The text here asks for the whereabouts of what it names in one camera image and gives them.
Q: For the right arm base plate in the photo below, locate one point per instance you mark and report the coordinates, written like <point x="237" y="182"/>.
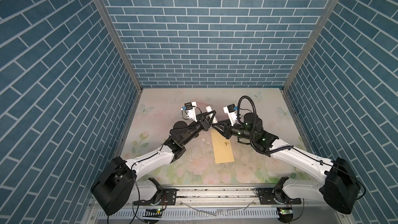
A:
<point x="268" y="196"/>

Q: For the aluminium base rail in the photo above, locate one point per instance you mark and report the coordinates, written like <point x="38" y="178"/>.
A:
<point x="217" y="196"/>

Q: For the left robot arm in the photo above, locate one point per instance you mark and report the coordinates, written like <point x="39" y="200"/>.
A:
<point x="118" y="183"/>

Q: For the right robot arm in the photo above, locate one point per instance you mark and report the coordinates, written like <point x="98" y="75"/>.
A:
<point x="334" y="181"/>

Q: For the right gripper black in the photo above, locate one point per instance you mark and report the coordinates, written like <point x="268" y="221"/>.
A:
<point x="227" y="128"/>

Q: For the left corner aluminium post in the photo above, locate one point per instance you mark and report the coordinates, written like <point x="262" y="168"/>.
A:
<point x="101" y="8"/>

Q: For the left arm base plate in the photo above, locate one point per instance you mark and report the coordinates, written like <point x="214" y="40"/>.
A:
<point x="167" y="195"/>

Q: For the white glue stick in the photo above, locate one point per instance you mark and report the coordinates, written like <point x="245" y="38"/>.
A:
<point x="212" y="114"/>

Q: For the corner aluminium post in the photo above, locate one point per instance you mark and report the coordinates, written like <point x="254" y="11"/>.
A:
<point x="101" y="8"/>
<point x="324" y="17"/>

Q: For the yellow envelope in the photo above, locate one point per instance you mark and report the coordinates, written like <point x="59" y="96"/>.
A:
<point x="222" y="148"/>

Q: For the right corner aluminium post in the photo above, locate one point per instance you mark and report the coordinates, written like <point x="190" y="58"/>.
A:
<point x="324" y="17"/>

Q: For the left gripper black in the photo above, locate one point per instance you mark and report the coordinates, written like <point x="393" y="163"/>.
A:
<point x="202" y="124"/>

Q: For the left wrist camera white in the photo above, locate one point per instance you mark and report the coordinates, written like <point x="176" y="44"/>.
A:
<point x="188" y="111"/>

